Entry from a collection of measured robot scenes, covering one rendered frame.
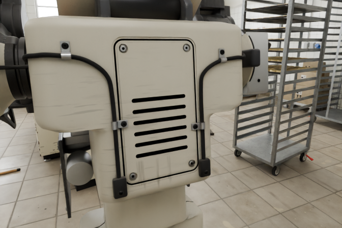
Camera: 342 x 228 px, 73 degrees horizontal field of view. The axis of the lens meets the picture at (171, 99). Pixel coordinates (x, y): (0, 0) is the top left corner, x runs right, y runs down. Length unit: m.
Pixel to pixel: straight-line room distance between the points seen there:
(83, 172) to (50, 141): 2.27
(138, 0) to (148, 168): 0.21
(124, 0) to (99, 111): 0.14
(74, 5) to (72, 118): 0.15
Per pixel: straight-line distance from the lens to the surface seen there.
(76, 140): 0.47
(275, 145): 2.28
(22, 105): 0.69
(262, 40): 0.47
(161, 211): 0.42
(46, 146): 2.72
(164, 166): 0.31
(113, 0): 0.31
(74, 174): 0.45
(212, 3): 0.58
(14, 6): 0.49
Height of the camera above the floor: 1.21
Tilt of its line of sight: 14 degrees down
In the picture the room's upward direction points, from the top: straight up
